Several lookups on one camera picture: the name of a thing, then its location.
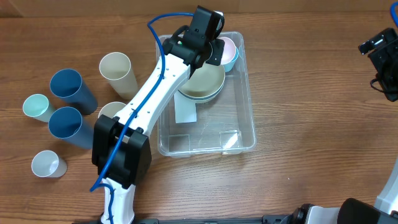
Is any pink small cup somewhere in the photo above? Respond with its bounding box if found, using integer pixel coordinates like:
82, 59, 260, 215
219, 37, 236, 65

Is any light blue small cup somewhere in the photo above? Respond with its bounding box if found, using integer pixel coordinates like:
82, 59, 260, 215
223, 47, 239, 72

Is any cream bowl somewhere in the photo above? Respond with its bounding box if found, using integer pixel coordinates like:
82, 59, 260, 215
179, 63, 225, 98

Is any dark blue bowl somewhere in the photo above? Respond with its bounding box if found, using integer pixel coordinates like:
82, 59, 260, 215
178, 85, 224, 103

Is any cream tall cup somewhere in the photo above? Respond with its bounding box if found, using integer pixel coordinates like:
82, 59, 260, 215
99, 52, 139, 100
98, 101, 126, 118

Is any dark blue tall cup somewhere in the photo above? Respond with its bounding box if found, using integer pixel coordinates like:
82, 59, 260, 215
50, 68, 98, 115
49, 106, 94, 150

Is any mint green small cup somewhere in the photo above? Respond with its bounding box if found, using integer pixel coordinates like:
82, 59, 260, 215
22, 94, 55, 123

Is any grey small cup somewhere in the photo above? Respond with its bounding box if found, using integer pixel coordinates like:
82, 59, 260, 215
31, 150, 67, 178

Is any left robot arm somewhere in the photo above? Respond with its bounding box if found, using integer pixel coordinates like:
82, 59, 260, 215
90, 6, 224, 223

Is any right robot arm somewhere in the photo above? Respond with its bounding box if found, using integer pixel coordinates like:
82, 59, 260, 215
280, 28, 397, 224

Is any clear plastic storage container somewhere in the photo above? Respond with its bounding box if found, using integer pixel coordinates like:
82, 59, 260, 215
157, 31, 256, 157

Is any white label sticker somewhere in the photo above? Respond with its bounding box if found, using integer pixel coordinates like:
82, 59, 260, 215
174, 91, 197, 123

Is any left blue cable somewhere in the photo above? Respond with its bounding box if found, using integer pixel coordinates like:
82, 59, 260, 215
89, 12, 195, 224

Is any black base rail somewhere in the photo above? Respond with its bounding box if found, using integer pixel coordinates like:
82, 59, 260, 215
133, 215, 292, 224

